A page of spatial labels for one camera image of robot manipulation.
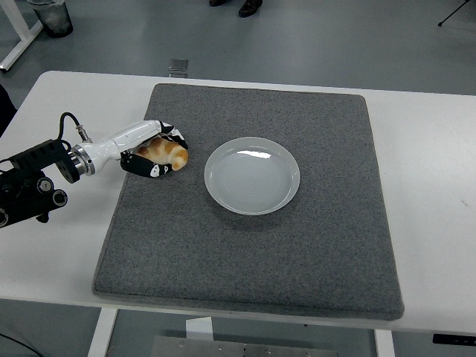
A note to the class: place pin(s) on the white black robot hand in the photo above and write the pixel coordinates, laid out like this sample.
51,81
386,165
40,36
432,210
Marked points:
126,139

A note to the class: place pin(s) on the golden croissant bread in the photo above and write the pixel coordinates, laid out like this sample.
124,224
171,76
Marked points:
165,150

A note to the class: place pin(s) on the white round plate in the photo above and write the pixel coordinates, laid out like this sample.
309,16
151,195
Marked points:
253,178

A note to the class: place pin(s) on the grey metal plate with screws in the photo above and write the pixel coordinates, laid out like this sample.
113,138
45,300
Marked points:
241,347

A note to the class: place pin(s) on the metal floor outlet cover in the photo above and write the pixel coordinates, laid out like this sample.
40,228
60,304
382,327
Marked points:
178,67

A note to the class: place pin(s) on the black robot body part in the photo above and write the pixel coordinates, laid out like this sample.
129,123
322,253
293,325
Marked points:
5,111

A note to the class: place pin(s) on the grey trash bin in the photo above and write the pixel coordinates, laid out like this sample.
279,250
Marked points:
54,18

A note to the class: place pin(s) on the grey felt mat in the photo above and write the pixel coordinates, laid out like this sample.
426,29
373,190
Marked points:
223,260

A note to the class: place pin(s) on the person's black shoe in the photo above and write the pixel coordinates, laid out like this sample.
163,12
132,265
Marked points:
217,2
250,7

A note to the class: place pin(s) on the white table leg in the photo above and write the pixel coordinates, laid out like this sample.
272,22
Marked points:
102,332
384,344

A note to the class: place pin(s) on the white table column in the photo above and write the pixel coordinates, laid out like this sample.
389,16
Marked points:
199,329

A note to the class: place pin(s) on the black tripod leg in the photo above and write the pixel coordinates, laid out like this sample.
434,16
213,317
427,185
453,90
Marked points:
455,13

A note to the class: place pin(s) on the black table control panel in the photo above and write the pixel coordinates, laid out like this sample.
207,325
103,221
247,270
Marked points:
455,339

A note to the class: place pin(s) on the white table frame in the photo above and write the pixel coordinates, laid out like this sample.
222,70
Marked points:
22,33

